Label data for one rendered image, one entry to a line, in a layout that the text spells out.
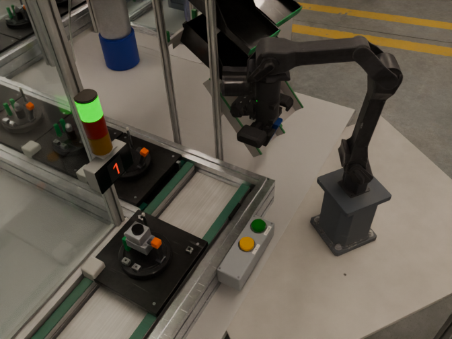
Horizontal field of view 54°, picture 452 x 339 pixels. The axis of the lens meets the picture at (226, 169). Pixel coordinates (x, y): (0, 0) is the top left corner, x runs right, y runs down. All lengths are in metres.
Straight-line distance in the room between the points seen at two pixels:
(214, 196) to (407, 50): 2.91
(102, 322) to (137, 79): 1.16
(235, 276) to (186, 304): 0.14
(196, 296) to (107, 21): 1.26
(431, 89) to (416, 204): 2.16
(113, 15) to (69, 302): 1.20
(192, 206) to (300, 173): 0.41
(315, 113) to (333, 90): 1.64
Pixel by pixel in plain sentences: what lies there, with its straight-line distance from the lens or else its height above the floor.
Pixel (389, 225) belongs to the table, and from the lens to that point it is 1.46.
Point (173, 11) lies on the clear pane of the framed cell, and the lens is 2.21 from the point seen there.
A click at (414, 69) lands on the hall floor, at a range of 3.82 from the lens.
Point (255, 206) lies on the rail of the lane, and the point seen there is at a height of 0.96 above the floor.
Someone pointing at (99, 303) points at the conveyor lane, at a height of 0.92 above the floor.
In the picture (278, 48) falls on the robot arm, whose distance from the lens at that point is 0.94.
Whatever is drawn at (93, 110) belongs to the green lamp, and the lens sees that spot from 1.00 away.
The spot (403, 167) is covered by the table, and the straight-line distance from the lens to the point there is 1.65.
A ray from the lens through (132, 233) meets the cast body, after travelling 1.13.
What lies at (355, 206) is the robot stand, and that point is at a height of 1.06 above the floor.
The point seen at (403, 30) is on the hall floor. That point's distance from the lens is 4.33.
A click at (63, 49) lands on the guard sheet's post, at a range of 0.96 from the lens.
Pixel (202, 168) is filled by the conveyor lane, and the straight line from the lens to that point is 1.45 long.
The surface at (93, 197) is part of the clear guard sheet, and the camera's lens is 1.19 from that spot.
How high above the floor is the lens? 1.97
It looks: 46 degrees down
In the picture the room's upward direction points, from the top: 3 degrees counter-clockwise
